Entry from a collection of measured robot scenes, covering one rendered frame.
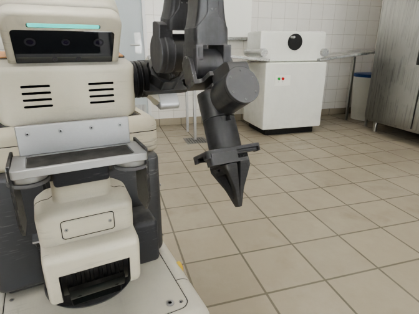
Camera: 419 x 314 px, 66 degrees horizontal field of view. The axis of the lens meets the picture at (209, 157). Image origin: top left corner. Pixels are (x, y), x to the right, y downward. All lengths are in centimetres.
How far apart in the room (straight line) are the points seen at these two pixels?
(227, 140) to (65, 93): 36
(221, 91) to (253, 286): 120
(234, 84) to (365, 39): 528
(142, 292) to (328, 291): 86
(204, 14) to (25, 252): 88
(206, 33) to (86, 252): 56
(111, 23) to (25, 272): 82
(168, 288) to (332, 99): 471
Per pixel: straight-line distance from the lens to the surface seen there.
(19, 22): 67
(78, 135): 73
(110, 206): 82
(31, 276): 120
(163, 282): 116
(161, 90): 78
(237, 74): 49
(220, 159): 51
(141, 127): 105
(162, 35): 67
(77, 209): 82
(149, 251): 105
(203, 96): 55
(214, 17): 57
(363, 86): 514
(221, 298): 151
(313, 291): 160
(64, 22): 67
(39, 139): 73
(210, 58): 57
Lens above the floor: 102
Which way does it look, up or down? 19 degrees down
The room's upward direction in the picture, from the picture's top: straight up
